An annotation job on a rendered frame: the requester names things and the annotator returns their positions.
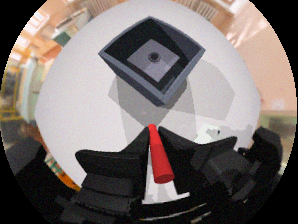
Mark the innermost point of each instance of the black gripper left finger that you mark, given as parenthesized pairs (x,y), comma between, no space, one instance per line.
(130,163)

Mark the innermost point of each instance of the red peg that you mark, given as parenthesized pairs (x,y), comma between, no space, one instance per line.
(162,173)

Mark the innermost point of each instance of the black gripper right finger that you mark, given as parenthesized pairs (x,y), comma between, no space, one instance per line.
(187,159)

